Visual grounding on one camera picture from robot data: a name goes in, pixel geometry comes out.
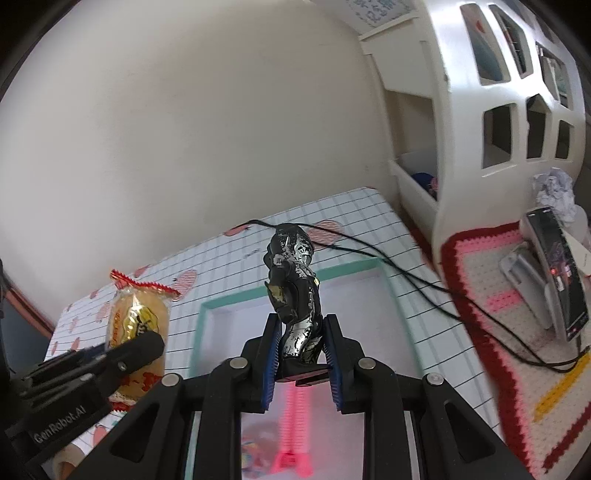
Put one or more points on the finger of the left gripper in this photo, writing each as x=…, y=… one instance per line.
x=124, y=357

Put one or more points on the white phone stand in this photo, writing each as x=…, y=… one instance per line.
x=523, y=268

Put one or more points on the white desktop shelf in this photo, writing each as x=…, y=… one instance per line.
x=480, y=97

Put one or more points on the colourful candy bag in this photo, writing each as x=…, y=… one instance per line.
x=258, y=453

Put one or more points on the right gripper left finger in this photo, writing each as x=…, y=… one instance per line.
x=190, y=428

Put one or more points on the yellow snack packet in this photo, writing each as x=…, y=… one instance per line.
x=138, y=307

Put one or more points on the white calendar sheet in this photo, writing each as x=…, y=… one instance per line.
x=365, y=15

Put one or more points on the smartphone on stand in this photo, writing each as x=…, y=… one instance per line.
x=566, y=296

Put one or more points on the crumpled white paper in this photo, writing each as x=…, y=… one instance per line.
x=554, y=189

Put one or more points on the white tray with green rim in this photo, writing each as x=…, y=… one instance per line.
x=360, y=295

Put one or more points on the pomegranate grid tablecloth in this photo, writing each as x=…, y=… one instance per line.
x=233, y=262

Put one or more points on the pink comb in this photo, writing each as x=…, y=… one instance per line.
x=294, y=451

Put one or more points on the red pink crochet mat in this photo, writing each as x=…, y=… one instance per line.
x=541, y=386

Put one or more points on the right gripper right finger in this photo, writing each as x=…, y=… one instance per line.
x=413, y=426

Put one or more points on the black silver figurine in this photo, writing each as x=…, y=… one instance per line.
x=294, y=292

